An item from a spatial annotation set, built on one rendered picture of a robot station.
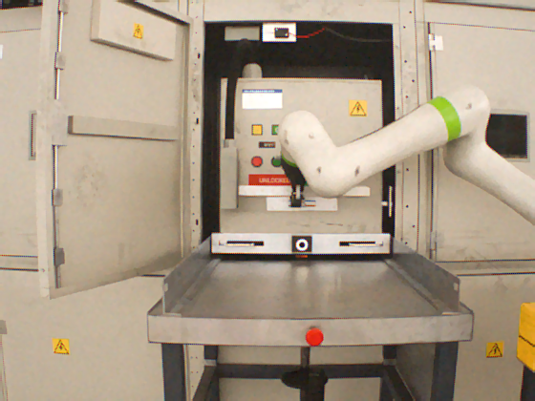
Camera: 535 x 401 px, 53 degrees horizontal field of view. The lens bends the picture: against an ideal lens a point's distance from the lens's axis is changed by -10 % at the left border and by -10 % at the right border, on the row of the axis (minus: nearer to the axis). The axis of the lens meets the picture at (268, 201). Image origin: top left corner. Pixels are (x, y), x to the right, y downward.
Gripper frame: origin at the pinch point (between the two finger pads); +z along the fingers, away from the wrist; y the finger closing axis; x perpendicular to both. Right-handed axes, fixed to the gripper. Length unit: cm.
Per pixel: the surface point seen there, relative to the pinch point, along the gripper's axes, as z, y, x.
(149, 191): -11.8, 3.9, -40.1
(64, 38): -59, -10, -54
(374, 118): -6.1, -24.8, 23.8
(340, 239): 11.3, 7.3, 13.7
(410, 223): 5.9, 4.7, 34.5
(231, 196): -3.6, 0.9, -18.2
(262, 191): 1.9, -3.6, -9.8
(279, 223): 10.2, 2.9, -4.7
